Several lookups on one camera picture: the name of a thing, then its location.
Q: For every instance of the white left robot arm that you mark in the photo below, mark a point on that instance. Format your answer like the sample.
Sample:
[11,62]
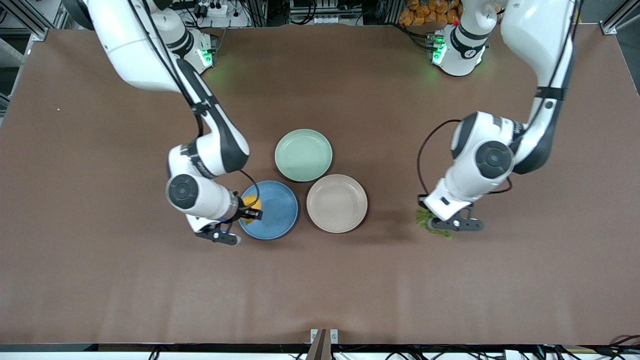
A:
[535,30]

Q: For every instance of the beige pink plate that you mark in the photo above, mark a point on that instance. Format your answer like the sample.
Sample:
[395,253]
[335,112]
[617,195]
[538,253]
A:
[337,203]

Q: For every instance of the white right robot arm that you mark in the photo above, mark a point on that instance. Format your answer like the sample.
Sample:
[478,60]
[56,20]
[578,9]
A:
[130,45]

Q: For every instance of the green lettuce leaf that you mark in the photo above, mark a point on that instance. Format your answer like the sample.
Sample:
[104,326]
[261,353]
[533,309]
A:
[424,220]

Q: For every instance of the aluminium frame profile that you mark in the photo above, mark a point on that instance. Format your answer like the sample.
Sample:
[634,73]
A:
[620,17]
[30,20]

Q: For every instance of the yellow lemon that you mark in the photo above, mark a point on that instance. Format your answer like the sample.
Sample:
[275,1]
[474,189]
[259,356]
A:
[251,202]

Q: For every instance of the blue plate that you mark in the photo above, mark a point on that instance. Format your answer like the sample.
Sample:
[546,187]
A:
[275,212]

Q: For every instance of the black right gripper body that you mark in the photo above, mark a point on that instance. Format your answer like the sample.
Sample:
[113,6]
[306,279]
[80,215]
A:
[243,211]

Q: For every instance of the green plate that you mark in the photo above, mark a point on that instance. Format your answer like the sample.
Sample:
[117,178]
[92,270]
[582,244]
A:
[303,155]

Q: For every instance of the white power strip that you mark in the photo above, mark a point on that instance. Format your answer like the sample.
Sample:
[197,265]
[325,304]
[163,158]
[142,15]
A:
[212,9]

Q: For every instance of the bag of orange fruit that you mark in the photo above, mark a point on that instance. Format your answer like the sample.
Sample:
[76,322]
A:
[427,12]

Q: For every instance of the metal table edge bracket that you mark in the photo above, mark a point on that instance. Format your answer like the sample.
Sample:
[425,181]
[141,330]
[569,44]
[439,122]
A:
[324,336]

